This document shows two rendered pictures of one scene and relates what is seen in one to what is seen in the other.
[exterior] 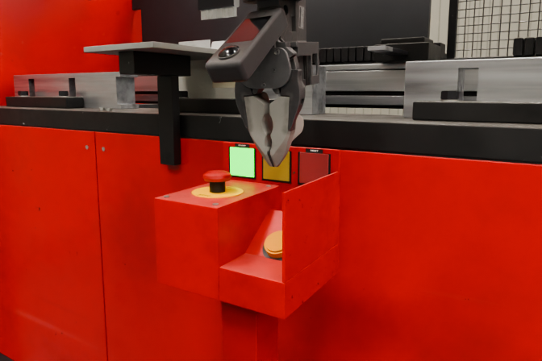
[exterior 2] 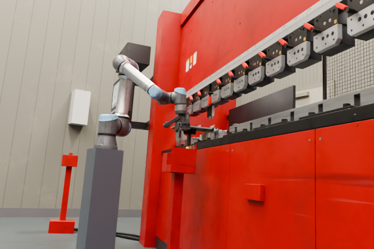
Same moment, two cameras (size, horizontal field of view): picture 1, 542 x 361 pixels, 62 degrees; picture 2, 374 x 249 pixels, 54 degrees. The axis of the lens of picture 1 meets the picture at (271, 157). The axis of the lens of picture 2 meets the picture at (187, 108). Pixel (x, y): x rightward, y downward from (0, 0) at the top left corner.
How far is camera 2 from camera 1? 1.93 m
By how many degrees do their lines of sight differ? 45
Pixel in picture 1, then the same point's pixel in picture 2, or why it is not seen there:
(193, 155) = not seen: hidden behind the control
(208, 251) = (166, 162)
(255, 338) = (173, 183)
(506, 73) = (239, 127)
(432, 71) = (232, 128)
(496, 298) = (220, 178)
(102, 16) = (212, 122)
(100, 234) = not seen: hidden behind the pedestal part
